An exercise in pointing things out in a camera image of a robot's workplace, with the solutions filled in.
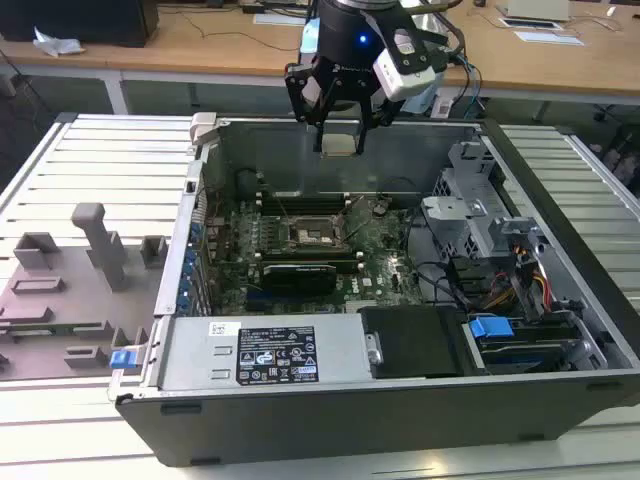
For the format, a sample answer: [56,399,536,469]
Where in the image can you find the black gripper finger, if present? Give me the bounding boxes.
[284,61,335,153]
[354,91,397,154]

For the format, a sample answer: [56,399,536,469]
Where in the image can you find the silver CPU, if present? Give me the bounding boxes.
[322,133,362,158]

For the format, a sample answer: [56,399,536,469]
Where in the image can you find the RAM slot white latches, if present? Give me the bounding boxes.
[255,200,350,210]
[255,190,350,200]
[255,252,363,260]

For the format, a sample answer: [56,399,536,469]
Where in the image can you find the CPU socket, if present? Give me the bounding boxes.
[285,214,348,253]

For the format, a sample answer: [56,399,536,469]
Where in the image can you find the blue expansion slot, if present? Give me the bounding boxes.
[245,293,284,309]

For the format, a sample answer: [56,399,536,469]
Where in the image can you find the pale blue teach pendant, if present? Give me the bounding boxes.
[402,74,444,115]

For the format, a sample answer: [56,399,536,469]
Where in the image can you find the black case fan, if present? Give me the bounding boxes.
[234,168,262,199]

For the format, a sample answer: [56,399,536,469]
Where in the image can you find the wooden desk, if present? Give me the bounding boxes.
[107,0,640,124]
[0,32,124,116]

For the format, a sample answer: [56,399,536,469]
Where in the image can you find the grey metal drive cage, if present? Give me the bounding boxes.
[419,141,509,261]

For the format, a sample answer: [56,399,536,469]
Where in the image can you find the green motherboard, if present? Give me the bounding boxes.
[199,192,432,317]

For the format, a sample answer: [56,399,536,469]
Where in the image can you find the white sheet dark print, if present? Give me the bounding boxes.
[499,16,560,31]

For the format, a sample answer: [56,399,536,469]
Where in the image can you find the white printed paper sheet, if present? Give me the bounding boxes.
[514,30,586,47]

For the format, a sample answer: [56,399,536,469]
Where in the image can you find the low-profile graphics card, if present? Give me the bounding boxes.
[260,262,339,297]

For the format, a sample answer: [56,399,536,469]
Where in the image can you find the beige flat box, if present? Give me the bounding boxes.
[507,0,571,22]

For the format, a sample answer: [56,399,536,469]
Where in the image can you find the large black box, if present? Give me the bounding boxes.
[0,0,161,50]

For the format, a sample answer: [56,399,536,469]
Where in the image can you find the black plastic shroud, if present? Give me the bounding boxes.
[359,304,474,380]

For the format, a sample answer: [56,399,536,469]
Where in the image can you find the hard disk in blue carrier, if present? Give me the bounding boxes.
[467,314,584,374]

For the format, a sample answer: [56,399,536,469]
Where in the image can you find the black office chair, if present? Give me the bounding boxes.
[592,99,640,206]

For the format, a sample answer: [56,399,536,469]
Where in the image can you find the silver power supply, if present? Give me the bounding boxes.
[158,313,375,392]

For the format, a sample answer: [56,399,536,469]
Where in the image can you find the grey parts rack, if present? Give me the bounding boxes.
[0,202,169,384]

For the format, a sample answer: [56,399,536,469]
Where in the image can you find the black grey PC case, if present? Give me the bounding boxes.
[107,112,640,469]

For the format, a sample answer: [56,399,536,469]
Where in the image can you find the blue case latch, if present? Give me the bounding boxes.
[109,349,139,372]

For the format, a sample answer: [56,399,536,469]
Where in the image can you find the grey metal disk bay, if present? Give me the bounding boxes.
[459,299,611,376]

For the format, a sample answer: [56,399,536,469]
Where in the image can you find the green RAM stick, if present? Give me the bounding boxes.
[47,323,107,335]

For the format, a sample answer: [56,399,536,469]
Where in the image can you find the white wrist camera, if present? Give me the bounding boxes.
[372,27,437,101]

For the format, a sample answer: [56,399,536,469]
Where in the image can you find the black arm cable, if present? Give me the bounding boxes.
[409,24,471,69]

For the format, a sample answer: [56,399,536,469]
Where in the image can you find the blue cable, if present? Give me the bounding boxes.
[452,47,486,111]

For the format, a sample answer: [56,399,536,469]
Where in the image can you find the black cable bundle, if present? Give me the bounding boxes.
[404,219,490,309]

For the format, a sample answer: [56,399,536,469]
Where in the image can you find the coloured wire bundle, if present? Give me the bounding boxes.
[487,267,554,314]

